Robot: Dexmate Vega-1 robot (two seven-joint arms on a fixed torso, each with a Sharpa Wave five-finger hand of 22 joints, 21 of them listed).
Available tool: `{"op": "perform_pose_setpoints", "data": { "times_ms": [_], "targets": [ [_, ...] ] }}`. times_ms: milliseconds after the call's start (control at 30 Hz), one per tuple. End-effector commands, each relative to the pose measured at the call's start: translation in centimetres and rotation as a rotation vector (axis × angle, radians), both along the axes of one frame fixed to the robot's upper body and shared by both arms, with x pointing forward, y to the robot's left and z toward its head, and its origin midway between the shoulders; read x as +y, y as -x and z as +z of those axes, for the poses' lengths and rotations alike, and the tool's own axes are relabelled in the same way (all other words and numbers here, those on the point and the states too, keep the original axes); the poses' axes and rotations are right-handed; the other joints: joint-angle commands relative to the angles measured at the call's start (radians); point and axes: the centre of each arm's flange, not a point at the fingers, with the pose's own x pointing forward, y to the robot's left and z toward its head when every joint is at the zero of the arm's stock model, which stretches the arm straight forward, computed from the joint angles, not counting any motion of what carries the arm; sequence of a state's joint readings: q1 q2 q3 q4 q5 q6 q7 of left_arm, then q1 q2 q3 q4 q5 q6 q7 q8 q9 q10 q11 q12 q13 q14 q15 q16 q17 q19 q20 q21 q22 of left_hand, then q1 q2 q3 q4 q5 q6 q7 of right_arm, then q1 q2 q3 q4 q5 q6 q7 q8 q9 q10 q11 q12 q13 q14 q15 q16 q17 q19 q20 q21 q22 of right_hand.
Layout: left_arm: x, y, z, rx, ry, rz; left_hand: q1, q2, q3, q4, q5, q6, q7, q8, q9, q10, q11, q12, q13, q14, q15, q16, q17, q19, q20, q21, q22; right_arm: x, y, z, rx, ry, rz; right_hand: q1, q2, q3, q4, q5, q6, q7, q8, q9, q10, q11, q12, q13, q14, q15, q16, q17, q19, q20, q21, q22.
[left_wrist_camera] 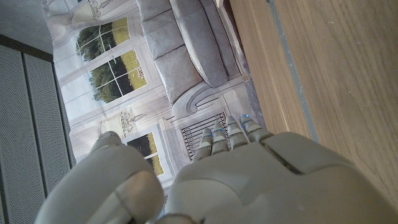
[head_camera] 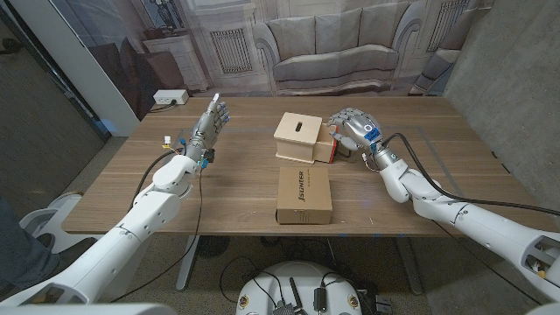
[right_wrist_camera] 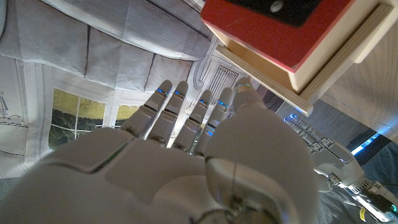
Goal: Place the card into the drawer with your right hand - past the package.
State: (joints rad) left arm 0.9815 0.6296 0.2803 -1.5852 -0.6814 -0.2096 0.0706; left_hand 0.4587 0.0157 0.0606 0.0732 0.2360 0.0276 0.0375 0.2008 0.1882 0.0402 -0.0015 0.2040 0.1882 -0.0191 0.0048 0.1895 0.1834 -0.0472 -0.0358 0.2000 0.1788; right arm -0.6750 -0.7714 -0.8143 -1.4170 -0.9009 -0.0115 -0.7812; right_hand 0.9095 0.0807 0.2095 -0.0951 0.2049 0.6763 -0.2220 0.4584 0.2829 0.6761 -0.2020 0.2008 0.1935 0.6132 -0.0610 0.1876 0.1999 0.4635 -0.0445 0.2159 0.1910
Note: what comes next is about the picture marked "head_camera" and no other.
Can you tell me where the white table leg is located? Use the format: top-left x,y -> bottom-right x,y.
175,234 -> 200,292

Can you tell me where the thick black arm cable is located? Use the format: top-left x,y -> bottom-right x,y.
130,148 -> 183,211
380,132 -> 560,218

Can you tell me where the white mobile base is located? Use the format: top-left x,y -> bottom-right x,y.
16,191 -> 100,255

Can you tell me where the black round vented disc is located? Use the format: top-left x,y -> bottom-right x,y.
195,235 -> 231,259

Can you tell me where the black door handle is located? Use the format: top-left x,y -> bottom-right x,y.
0,38 -> 23,56

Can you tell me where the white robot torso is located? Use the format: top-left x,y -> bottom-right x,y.
234,261 -> 363,315

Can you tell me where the black adapter on torso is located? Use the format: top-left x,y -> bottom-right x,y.
313,286 -> 327,312

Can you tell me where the light wooden box with slot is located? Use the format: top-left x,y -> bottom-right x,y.
273,111 -> 324,165

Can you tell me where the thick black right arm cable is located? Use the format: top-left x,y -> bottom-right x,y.
380,132 -> 560,218

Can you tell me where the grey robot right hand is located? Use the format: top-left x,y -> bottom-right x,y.
326,108 -> 384,154

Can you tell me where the printed sofa room backdrop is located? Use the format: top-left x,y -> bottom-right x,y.
50,0 -> 495,122

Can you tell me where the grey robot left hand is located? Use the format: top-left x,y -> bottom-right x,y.
183,93 -> 232,159

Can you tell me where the brown cardboard package box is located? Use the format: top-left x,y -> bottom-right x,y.
276,165 -> 334,226

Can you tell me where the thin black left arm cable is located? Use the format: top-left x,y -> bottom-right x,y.
109,166 -> 204,304

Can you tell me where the black antenna on torso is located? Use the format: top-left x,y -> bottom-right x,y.
288,276 -> 305,315

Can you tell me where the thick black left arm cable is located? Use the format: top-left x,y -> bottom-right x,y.
130,148 -> 183,211

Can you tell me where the white power strip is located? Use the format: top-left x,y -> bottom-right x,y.
152,88 -> 190,106

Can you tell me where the person in blue jeans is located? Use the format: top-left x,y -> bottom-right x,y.
0,196 -> 97,298

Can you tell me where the wooden drawer with red front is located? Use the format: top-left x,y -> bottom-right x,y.
313,122 -> 354,165

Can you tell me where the black power strip cable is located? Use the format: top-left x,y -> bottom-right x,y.
148,99 -> 179,114

